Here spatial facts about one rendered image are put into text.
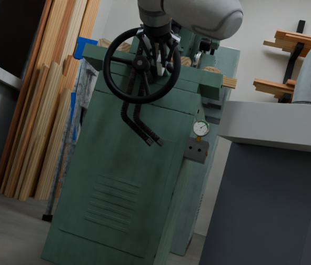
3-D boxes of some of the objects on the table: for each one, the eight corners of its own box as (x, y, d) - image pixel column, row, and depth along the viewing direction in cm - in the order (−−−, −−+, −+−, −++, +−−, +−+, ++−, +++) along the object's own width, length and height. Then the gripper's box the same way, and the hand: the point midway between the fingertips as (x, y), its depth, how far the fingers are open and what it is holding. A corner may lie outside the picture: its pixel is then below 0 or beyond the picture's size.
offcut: (103, 51, 167) (106, 42, 167) (108, 50, 163) (111, 42, 164) (96, 47, 164) (98, 39, 165) (101, 47, 161) (104, 38, 161)
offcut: (129, 54, 161) (132, 45, 161) (120, 50, 158) (123, 41, 159) (124, 55, 164) (128, 46, 164) (116, 51, 161) (119, 42, 161)
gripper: (183, 10, 100) (184, 67, 121) (138, 2, 103) (146, 59, 124) (176, 31, 97) (177, 85, 118) (128, 22, 100) (138, 77, 121)
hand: (160, 65), depth 118 cm, fingers closed
